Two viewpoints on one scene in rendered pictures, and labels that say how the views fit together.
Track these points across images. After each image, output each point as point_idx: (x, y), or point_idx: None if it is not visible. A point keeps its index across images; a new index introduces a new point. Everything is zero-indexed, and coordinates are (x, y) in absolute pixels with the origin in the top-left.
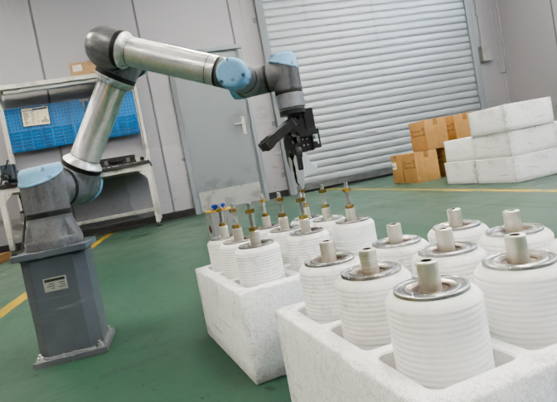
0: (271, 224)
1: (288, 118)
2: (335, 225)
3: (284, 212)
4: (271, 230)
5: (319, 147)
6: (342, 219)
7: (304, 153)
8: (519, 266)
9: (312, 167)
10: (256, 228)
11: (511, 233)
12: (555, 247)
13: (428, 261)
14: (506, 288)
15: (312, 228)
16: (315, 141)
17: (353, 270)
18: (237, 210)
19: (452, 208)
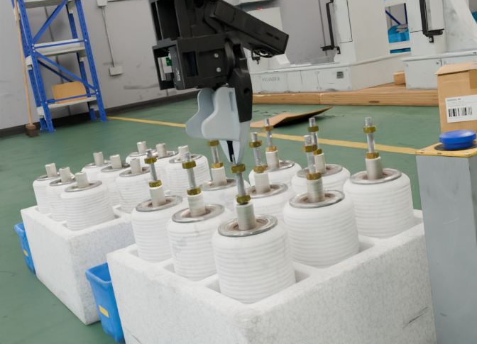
0: (317, 204)
1: None
2: (184, 198)
3: (255, 166)
4: (284, 185)
5: (165, 89)
6: (172, 203)
7: (201, 91)
8: (106, 159)
9: (197, 126)
10: (266, 149)
11: (96, 153)
12: (72, 174)
13: (140, 142)
14: None
15: (214, 188)
16: (169, 72)
17: (171, 154)
18: (308, 130)
19: (80, 173)
